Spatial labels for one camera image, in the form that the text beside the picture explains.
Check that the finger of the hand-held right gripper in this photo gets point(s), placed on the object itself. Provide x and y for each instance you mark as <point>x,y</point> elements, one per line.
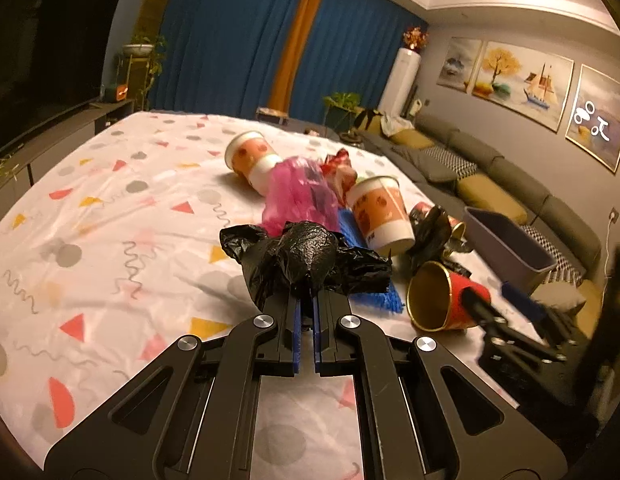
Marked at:
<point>522,302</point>
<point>482,307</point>

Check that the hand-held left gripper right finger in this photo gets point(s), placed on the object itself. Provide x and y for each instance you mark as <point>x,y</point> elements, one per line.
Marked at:
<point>318,350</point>

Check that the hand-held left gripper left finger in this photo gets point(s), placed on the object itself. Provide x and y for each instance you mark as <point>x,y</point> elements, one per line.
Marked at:
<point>296,345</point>

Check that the grey plastic bin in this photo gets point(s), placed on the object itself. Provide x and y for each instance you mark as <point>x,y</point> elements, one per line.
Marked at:
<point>515,260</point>

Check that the red paper cup gold inside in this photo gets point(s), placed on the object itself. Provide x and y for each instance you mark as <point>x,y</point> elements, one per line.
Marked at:
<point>435,295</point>

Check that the blue foam net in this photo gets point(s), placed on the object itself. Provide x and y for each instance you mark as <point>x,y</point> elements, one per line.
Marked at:
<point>377,300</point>

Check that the black plastic bag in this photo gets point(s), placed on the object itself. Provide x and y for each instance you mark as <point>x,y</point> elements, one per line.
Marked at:
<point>305,250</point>

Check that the large black white patterned cushion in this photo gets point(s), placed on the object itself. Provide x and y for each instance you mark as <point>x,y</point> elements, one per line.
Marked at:
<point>560,255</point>

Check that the black crumpled foil wrapper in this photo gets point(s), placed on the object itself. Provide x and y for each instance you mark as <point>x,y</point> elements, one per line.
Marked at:
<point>430,232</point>

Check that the large yellow cushion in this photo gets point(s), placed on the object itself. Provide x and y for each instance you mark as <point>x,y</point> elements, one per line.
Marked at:
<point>490,197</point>

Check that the grey sofa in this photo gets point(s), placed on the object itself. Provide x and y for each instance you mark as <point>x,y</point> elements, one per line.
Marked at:
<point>505,170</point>

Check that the orange dotted paper cup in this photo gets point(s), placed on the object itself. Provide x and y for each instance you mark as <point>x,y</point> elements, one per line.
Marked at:
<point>250,157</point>
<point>380,210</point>

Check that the pink plastic bag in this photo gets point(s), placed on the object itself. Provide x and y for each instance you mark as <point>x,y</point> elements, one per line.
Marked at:
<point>295,195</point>

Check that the small black white patterned cushion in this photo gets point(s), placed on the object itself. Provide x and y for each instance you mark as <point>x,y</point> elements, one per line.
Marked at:
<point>450,161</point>

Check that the red snack wrapper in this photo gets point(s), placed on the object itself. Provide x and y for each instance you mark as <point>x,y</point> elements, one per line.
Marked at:
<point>340,172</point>

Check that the small yellow cushion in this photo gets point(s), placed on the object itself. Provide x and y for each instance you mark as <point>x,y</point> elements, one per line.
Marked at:
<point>407,139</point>

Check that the purple sky painting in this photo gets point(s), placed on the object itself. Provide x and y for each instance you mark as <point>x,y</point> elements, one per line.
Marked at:
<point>597,120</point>

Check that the white cloth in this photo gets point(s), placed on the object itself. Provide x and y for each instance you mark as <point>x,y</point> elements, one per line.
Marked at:
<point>397,125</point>

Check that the tree and sailboat painting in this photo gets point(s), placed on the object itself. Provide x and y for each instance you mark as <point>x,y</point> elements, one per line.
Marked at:
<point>520,85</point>

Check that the dark coffee table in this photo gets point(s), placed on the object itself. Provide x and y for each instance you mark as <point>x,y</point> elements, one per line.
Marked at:
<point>310,127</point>

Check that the printed box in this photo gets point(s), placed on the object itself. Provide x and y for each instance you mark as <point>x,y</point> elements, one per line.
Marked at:
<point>272,113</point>

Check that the white standing air conditioner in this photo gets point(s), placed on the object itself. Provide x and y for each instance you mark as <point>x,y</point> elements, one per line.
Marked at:
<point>400,80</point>

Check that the green potted plant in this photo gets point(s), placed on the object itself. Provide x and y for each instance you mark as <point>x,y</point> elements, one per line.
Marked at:
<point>342,105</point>

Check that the grey landscape painting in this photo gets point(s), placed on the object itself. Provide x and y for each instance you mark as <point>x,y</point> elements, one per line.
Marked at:
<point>459,64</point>

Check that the orange flower bouquet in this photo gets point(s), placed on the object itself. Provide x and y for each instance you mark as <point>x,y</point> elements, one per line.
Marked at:
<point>415,39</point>

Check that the blue curtain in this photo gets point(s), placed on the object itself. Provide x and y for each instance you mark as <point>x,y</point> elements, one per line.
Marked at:
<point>360,45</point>
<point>214,35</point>

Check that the orange curtain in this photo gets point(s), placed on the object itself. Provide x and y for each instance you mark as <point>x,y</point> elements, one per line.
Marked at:
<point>300,40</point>

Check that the metal plant stand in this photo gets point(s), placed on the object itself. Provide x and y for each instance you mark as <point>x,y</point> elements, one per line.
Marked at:
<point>132,80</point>

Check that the grey television cabinet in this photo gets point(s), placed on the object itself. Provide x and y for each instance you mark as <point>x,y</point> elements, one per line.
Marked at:
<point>64,135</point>

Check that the potted vine plant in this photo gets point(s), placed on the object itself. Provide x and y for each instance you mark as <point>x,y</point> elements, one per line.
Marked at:
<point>139,49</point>

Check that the brown curtain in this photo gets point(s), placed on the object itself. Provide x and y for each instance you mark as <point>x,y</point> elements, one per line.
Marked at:
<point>154,25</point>

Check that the black television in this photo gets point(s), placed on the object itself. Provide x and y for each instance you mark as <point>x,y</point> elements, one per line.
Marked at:
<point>49,60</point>

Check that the wall socket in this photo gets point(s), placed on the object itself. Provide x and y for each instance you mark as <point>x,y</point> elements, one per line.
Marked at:
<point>614,215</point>

